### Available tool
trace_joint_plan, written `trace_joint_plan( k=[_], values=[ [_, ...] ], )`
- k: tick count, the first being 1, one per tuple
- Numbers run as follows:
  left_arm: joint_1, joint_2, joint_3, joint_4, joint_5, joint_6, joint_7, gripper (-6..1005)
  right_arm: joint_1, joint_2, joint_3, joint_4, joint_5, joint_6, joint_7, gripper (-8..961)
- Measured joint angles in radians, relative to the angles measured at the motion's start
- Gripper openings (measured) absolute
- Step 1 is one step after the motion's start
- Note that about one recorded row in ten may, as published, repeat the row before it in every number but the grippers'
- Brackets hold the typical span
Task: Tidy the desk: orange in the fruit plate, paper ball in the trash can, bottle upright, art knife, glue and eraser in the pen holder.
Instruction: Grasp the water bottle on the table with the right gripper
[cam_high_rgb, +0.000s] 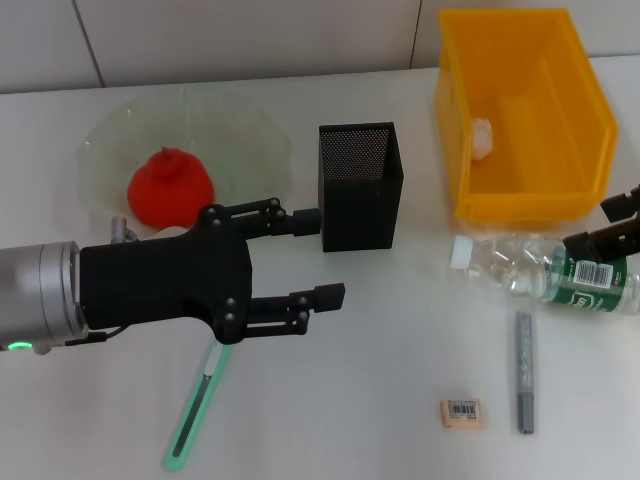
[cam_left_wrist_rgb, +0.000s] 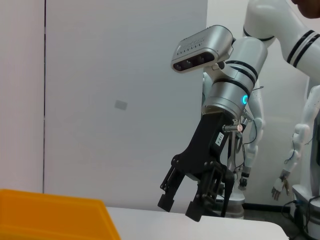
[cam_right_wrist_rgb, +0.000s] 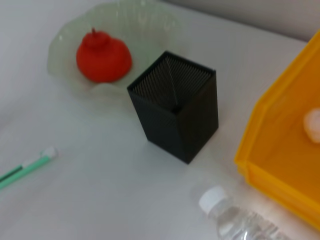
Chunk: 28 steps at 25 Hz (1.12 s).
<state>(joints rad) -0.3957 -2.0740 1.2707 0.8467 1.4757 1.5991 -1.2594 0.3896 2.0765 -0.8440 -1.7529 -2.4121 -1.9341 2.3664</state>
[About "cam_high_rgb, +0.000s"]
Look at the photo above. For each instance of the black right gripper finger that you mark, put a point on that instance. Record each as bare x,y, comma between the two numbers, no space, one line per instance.
620,205
615,242

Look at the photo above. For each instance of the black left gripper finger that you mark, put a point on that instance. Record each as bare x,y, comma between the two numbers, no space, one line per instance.
330,296

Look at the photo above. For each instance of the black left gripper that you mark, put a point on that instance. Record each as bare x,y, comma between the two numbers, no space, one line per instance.
165,280

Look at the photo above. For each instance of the clear green-label water bottle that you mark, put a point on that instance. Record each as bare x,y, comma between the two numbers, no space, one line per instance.
510,265

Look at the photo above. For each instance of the red-orange knitted toy orange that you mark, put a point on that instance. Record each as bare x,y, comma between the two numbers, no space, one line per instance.
165,190

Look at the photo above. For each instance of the white paper ball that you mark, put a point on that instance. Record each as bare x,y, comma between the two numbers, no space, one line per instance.
482,137

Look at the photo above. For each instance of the black mesh pen holder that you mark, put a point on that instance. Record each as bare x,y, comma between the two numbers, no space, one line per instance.
360,200

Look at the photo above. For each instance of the green glass fruit plate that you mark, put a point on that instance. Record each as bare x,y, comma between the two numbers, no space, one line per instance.
240,130

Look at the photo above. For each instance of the grey glitter pen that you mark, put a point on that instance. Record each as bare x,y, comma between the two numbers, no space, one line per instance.
525,380

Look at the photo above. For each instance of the green utility knife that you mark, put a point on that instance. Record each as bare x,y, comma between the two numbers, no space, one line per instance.
197,400

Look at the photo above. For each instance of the beige eraser with barcode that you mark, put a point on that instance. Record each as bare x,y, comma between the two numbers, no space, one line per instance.
461,414

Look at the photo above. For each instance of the yellow plastic bin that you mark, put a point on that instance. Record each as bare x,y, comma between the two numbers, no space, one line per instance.
540,125

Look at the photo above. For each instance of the silver left wrist post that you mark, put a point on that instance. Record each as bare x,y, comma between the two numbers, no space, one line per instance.
120,230

